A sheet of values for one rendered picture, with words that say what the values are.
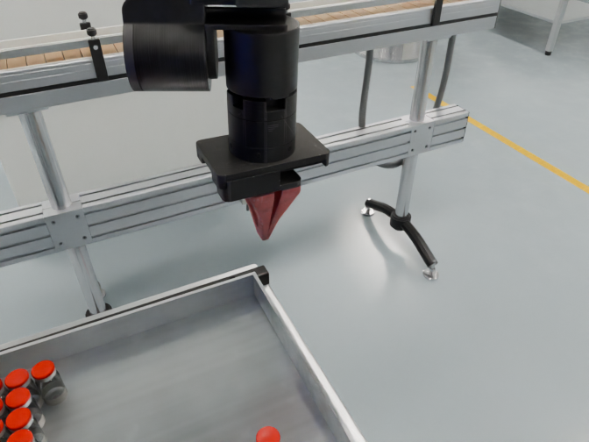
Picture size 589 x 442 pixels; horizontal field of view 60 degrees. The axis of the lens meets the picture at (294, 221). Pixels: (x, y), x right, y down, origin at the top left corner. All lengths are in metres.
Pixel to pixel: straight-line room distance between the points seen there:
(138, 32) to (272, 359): 0.35
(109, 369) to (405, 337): 1.30
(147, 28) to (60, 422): 0.37
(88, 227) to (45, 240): 0.11
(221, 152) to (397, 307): 1.47
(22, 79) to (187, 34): 0.89
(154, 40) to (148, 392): 0.34
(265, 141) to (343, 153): 1.24
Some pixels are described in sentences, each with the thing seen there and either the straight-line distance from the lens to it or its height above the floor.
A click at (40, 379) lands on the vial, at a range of 0.55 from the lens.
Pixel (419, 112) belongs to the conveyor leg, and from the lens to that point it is 1.78.
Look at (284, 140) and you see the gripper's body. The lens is 0.42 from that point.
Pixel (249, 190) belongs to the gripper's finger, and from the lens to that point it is 0.42.
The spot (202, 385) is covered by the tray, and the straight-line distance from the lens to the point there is 0.55.
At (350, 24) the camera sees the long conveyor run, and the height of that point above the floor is 0.92.
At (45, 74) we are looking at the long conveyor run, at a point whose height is 0.91.
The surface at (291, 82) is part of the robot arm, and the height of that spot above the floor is 1.18.
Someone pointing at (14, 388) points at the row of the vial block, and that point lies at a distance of 0.55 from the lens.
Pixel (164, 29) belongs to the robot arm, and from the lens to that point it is 0.39.
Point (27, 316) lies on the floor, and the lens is 2.01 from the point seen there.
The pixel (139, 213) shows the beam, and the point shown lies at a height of 0.49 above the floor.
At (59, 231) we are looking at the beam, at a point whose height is 0.49.
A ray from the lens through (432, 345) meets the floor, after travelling 1.76.
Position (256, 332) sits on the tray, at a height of 0.88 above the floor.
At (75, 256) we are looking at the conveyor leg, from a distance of 1.54.
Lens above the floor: 1.33
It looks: 38 degrees down
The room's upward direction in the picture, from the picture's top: straight up
